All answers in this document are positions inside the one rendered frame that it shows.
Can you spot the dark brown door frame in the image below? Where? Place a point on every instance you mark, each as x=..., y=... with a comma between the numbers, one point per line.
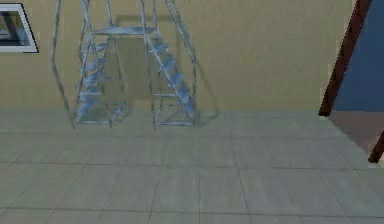
x=345, y=53

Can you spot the silver metal step ladder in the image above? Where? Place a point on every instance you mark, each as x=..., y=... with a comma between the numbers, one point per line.
x=124, y=31

